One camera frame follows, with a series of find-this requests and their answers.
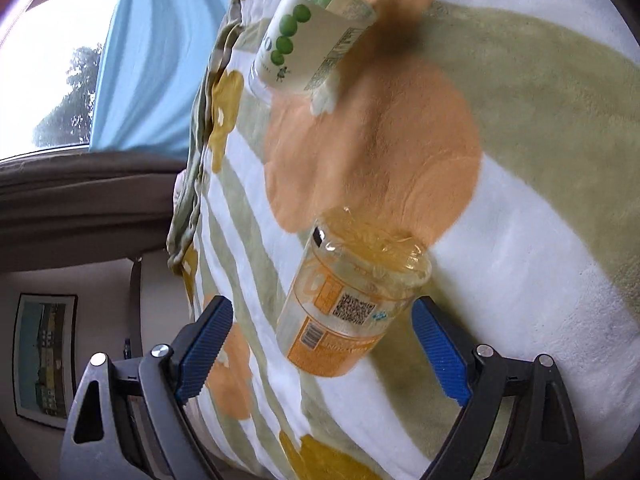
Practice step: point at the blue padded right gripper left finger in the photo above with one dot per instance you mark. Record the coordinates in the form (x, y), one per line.
(128, 418)

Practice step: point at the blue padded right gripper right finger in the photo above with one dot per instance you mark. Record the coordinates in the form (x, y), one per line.
(541, 440)

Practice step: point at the clear orange-label plastic cup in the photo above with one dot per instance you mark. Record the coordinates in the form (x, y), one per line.
(354, 279)

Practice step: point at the framed city picture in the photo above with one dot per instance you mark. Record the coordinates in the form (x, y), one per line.
(43, 358)

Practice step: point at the brown left curtain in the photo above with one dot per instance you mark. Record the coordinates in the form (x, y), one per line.
(72, 207)

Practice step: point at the flower striped fleece blanket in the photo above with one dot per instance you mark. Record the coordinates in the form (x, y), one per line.
(502, 133)

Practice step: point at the light blue cloth over window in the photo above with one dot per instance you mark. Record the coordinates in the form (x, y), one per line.
(150, 69)

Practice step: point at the white green-dot label bottle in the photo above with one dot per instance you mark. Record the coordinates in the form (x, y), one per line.
(304, 41)

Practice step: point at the window with white frame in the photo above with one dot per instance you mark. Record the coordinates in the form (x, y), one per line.
(50, 56)

